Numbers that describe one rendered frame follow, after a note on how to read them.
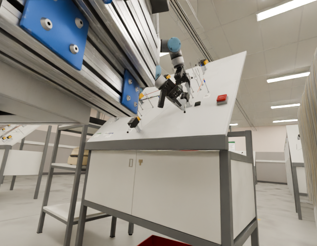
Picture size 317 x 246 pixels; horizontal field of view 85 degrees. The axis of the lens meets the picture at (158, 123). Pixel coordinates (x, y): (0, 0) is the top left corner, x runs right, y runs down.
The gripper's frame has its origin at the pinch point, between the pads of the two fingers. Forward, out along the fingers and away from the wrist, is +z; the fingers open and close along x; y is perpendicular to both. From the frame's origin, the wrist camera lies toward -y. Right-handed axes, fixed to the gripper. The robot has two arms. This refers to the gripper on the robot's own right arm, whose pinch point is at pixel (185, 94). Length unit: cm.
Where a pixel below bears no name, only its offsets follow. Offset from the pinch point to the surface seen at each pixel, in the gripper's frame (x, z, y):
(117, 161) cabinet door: 54, 32, -24
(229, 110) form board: -25.6, 13.8, -13.5
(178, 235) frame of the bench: 7, 64, -47
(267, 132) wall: -57, 368, 1058
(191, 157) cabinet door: -4.1, 31.2, -30.2
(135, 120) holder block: 32.1, 6.1, -18.7
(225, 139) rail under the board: -23.3, 23.9, -31.4
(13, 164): 312, 28, 6
